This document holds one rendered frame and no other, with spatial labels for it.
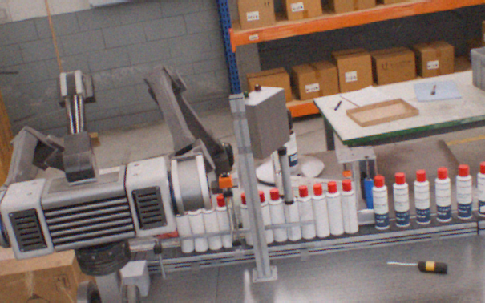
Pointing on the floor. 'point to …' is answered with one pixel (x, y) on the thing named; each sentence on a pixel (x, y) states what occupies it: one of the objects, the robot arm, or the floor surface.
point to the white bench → (479, 119)
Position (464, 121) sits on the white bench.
